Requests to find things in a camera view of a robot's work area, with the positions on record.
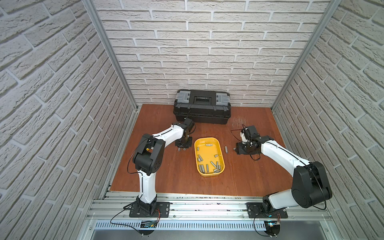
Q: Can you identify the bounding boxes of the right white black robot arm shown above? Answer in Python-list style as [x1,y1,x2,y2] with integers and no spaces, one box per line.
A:
[235,126,333,214]

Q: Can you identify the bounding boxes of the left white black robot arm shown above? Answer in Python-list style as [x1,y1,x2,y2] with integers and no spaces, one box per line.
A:
[133,118,195,212]

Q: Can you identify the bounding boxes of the yellow plastic tray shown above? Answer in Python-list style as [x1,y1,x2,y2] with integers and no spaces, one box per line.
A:
[194,137,225,177]

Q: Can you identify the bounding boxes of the black plastic toolbox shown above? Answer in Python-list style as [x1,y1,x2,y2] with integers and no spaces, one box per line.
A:
[173,90,231,125]

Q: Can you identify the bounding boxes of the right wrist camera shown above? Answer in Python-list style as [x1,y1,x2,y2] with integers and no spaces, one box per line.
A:
[240,132,248,143]

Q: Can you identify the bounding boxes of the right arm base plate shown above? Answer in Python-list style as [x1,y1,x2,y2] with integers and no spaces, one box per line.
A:
[246,202,288,219]

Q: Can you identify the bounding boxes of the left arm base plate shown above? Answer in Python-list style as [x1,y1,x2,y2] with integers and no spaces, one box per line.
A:
[129,201,171,218]

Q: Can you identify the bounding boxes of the aluminium rail frame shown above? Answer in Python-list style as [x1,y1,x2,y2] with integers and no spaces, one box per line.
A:
[77,191,342,240]

